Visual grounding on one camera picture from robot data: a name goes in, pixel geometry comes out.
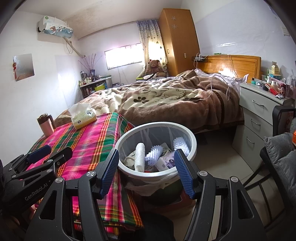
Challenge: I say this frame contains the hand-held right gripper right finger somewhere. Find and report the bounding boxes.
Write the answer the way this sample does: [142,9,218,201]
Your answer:
[174,149,264,241]

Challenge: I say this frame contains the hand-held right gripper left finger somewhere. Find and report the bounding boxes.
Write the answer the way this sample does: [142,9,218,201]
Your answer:
[30,149,120,241]

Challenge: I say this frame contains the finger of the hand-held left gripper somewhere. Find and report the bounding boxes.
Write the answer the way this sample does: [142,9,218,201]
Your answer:
[3,145,53,173]
[11,147,73,180]

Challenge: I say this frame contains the purple tissue packet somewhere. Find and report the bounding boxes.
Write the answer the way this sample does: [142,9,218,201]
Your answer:
[155,152,178,172]

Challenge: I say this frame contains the white paper bag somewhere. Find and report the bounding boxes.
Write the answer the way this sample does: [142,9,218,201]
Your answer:
[124,151,139,168]

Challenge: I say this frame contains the white round trash bin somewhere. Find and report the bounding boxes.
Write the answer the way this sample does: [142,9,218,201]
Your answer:
[114,122,197,197]

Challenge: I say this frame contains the white foam roll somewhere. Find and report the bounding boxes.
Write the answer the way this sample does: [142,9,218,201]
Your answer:
[135,142,146,172]

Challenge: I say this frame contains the pink mug with brown lid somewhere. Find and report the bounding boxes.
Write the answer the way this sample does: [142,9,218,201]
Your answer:
[36,113,56,137]

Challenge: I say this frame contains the pink green plaid tablecloth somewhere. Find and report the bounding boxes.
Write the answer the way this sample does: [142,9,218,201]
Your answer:
[23,112,144,234]

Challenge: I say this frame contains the yellow soft tissue pack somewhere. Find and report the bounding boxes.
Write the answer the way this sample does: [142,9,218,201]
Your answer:
[69,103,97,130]

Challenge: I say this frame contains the brown cream printed blanket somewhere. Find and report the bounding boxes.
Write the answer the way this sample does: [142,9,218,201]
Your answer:
[57,70,245,135]

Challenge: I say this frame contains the cluttered shelf desk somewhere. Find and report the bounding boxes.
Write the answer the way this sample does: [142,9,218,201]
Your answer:
[79,75,114,98]

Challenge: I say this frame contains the grey nightstand with drawers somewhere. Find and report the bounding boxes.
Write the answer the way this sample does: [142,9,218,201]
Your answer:
[232,82,296,164]

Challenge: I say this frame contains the dry branches in vase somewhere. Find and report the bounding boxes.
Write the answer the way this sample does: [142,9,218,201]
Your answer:
[78,53,102,75]

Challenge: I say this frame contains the grey seat cushion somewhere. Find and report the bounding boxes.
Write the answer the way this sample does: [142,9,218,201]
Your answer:
[264,132,296,204]

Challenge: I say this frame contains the white pillow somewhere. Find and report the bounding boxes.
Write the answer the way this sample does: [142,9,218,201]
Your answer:
[195,68,250,84]

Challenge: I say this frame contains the wrapped air conditioner pipe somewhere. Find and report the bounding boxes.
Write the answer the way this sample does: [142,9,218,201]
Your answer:
[63,37,87,58]

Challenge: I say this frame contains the brown teddy bear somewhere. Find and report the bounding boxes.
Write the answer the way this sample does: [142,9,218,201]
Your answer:
[144,60,167,78]

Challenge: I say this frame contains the black chair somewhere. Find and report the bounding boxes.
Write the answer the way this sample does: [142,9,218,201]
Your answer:
[243,104,296,232]

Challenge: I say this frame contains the power strip with plugs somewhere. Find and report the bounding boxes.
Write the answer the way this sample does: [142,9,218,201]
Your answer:
[192,53,208,63]

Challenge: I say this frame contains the bright window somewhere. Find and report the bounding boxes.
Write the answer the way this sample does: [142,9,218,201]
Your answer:
[104,42,144,70]

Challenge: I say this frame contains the wooden headboard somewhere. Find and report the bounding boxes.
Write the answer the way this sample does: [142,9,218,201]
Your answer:
[196,55,262,84]

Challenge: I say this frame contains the wooden wardrobe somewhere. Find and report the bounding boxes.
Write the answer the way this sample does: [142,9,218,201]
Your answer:
[158,9,201,77]

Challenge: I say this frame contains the assorted boxes and bottles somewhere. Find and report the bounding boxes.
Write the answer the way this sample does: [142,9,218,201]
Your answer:
[251,61,296,99]

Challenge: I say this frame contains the patterned curtain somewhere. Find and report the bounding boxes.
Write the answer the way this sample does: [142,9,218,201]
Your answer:
[136,20,168,70]

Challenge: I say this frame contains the silver wall panel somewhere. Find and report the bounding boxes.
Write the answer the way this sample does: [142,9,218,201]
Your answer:
[13,54,35,81]

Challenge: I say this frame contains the white charging cable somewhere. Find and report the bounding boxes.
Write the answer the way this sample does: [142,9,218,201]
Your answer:
[203,54,238,102]

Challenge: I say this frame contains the wall air conditioner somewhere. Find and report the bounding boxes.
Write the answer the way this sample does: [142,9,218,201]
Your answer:
[37,15,74,39]

